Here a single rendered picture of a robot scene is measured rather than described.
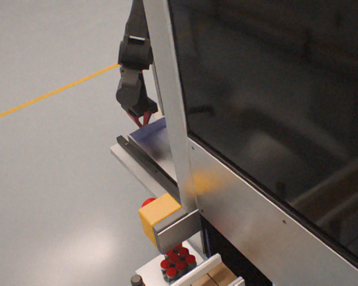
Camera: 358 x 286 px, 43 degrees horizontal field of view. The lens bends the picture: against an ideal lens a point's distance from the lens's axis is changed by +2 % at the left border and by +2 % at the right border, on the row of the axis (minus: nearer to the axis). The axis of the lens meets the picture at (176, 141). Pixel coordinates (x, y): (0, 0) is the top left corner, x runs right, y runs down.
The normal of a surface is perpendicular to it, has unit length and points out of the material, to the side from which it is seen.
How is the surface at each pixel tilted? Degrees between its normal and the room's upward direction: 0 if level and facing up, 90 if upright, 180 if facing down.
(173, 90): 90
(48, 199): 0
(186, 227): 90
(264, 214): 90
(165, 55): 90
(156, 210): 0
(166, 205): 0
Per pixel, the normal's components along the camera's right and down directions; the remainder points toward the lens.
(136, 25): 0.03, 0.29
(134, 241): -0.14, -0.76
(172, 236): 0.56, 0.47
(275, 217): -0.82, 0.44
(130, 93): -0.05, 0.65
